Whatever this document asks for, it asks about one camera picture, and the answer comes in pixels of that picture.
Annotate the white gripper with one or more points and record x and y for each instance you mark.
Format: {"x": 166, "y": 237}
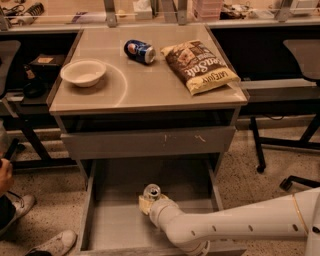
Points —
{"x": 155, "y": 207}

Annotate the green white 7up can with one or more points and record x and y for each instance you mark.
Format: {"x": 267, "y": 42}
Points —
{"x": 152, "y": 192}

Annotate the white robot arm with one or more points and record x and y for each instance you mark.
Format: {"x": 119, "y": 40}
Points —
{"x": 296, "y": 215}

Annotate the open middle drawer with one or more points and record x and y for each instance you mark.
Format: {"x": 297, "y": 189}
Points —
{"x": 112, "y": 224}

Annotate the closed top drawer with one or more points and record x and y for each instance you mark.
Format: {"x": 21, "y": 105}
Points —
{"x": 154, "y": 142}

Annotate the grey drawer cabinet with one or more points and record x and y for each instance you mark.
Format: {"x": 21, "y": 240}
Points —
{"x": 132, "y": 96}

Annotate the blue pepsi can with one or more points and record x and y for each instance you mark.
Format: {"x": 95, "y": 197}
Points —
{"x": 140, "y": 51}

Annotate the person hand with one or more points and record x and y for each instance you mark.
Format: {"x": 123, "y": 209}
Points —
{"x": 6, "y": 176}

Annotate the white sneaker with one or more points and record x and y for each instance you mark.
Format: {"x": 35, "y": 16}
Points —
{"x": 24, "y": 205}
{"x": 59, "y": 245}

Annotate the person leg in jeans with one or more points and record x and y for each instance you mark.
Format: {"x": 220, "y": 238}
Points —
{"x": 7, "y": 213}

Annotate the white paper bowl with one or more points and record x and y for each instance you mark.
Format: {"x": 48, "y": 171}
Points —
{"x": 83, "y": 73}

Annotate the brown sea salt chip bag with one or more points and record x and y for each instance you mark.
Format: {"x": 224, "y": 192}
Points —
{"x": 198, "y": 67}

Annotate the black box on shelf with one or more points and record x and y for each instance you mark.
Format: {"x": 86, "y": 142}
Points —
{"x": 47, "y": 66}

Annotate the tissue box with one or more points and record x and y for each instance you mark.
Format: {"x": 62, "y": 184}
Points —
{"x": 142, "y": 9}

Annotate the pink plastic basket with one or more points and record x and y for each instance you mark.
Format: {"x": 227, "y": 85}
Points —
{"x": 206, "y": 10}

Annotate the black desk frame left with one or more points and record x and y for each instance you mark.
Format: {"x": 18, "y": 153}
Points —
{"x": 40, "y": 146}

